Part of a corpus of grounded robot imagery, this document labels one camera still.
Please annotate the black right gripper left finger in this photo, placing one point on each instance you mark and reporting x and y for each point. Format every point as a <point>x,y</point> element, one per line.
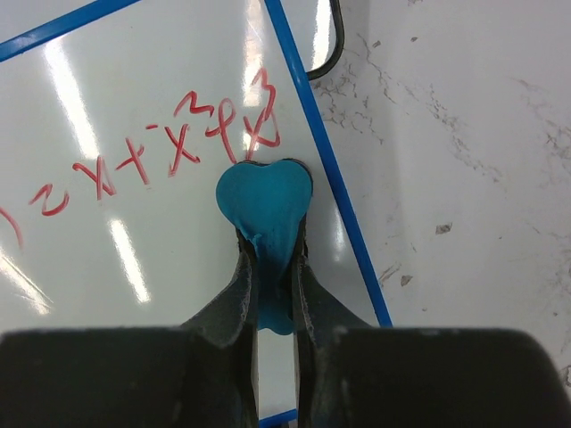
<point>220,387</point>

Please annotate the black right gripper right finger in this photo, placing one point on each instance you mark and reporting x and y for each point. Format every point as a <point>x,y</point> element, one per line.
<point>318,318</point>

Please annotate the black-framed large whiteboard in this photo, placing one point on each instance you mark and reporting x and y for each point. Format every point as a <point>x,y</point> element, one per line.
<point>328,38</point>

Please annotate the blue-framed small whiteboard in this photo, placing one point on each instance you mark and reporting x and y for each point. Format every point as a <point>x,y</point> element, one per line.
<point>118,119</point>

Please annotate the blue bone-shaped eraser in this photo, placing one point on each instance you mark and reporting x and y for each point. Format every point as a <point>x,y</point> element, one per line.
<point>266,203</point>

